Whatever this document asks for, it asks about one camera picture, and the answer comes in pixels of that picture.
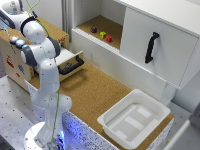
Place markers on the white plastic box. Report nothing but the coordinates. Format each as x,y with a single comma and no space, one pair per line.
133,120

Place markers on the wooden drawer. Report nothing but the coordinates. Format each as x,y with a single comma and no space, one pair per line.
72,57

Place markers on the yellow block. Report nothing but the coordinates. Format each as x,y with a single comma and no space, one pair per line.
103,34

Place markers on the white sliding door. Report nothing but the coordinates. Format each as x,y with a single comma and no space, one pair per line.
173,50

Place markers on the red button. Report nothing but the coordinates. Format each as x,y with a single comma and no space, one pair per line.
13,39

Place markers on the green button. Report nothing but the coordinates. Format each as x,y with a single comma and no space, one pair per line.
25,46

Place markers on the purple block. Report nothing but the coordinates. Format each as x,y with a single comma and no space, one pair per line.
94,29

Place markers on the wooden drawer box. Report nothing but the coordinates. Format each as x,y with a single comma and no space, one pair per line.
10,68

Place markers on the white cabinet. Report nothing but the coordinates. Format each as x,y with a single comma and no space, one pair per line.
100,56

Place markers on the blue button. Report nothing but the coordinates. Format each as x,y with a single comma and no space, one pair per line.
20,42

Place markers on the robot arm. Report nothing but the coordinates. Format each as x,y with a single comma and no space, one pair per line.
46,83

